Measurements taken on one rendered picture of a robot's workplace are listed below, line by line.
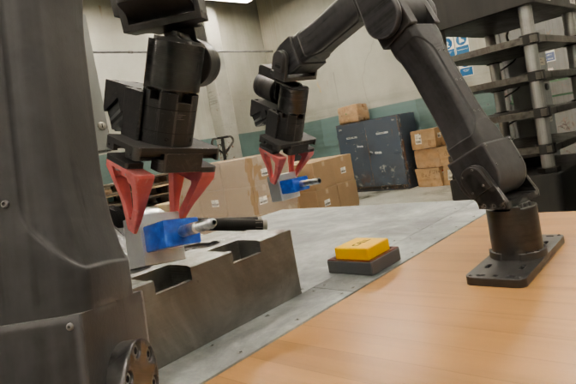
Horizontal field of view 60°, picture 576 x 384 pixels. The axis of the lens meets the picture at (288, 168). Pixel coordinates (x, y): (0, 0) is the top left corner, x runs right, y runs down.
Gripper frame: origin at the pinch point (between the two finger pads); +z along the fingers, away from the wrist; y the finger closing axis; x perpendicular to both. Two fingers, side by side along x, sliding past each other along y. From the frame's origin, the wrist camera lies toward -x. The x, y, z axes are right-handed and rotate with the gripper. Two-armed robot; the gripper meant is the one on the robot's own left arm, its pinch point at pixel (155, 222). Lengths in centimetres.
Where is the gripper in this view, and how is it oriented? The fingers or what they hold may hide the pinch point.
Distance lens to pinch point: 56.7
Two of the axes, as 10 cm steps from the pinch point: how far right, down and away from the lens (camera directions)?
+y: -7.0, 0.2, -7.1
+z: -1.7, 9.7, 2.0
